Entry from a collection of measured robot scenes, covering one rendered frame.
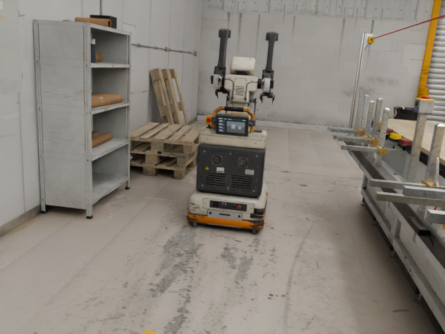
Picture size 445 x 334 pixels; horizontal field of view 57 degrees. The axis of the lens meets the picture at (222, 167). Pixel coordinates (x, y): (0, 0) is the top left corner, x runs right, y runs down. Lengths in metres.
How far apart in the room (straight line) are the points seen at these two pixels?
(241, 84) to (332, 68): 6.03
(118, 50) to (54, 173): 1.37
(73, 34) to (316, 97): 6.82
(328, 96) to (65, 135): 6.91
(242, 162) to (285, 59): 6.28
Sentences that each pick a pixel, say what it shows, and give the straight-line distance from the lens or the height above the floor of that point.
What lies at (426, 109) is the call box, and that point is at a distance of 2.31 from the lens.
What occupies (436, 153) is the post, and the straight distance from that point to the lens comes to 2.11.
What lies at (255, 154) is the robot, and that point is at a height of 0.65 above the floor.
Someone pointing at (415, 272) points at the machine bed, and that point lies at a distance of 2.87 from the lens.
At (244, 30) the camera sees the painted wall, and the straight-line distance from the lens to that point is 9.48.
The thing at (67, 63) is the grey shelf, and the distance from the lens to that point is 3.45.
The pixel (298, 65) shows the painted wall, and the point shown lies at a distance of 9.41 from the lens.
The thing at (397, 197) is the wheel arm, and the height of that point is 0.85.
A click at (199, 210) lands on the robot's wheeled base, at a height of 0.16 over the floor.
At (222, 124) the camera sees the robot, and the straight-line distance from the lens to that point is 3.20.
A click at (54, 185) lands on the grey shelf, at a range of 3.68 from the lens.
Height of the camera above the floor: 1.33
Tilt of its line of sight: 14 degrees down
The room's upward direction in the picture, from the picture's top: 4 degrees clockwise
